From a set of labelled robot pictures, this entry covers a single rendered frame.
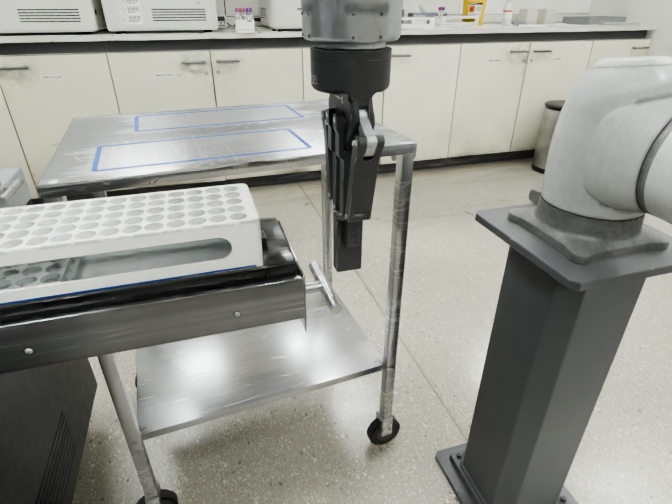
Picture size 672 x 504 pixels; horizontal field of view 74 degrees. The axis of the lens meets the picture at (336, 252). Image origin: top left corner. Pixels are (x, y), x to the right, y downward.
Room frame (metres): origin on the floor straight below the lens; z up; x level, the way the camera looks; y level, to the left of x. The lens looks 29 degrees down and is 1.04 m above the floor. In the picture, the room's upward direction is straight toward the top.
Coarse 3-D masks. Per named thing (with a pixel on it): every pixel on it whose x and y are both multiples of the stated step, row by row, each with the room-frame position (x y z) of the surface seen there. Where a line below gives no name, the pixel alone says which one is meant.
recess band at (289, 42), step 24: (0, 48) 2.39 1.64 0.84; (24, 48) 2.42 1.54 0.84; (48, 48) 2.45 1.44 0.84; (72, 48) 2.48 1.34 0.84; (96, 48) 2.51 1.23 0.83; (120, 48) 2.55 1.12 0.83; (144, 48) 2.58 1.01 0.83; (168, 48) 2.61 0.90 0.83; (192, 48) 2.65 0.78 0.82; (216, 48) 2.69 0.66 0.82; (240, 48) 2.73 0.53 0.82
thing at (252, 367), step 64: (128, 128) 0.90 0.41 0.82; (192, 128) 0.90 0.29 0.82; (256, 128) 0.90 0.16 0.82; (320, 128) 0.90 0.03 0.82; (384, 128) 0.90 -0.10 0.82; (64, 192) 0.59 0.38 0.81; (320, 320) 0.98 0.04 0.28; (192, 384) 0.74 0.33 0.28; (256, 384) 0.74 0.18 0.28; (320, 384) 0.75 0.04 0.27; (384, 384) 0.79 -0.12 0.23
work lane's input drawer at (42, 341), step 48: (288, 240) 0.44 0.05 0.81; (144, 288) 0.33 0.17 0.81; (192, 288) 0.35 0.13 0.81; (240, 288) 0.35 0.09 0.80; (288, 288) 0.36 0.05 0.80; (0, 336) 0.29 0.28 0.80; (48, 336) 0.30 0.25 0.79; (96, 336) 0.31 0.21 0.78; (144, 336) 0.32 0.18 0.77; (192, 336) 0.33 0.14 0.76
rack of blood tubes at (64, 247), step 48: (192, 192) 0.45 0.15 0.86; (240, 192) 0.44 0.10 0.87; (0, 240) 0.33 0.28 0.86; (48, 240) 0.33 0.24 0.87; (96, 240) 0.33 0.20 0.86; (144, 240) 0.34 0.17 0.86; (192, 240) 0.36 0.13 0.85; (240, 240) 0.37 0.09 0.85; (0, 288) 0.34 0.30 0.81; (48, 288) 0.32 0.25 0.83; (96, 288) 0.33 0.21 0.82
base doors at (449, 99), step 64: (0, 64) 2.34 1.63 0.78; (64, 64) 2.42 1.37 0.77; (128, 64) 2.51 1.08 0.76; (192, 64) 2.59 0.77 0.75; (256, 64) 2.70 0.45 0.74; (448, 64) 3.06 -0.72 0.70; (512, 64) 3.20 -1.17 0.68; (576, 64) 3.35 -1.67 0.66; (0, 128) 2.31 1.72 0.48; (64, 128) 2.40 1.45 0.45; (448, 128) 3.08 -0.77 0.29; (512, 128) 3.23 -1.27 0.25
